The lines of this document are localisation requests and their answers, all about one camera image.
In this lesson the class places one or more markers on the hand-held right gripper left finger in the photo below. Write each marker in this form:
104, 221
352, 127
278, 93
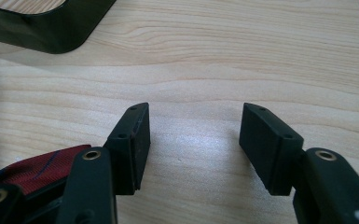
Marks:
127, 161

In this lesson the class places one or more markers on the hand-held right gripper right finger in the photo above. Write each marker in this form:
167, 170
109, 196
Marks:
262, 152

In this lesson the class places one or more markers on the red striped necktie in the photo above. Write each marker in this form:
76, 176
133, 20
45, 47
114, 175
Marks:
28, 174

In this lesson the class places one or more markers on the black rounded tray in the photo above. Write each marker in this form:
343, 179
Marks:
48, 29

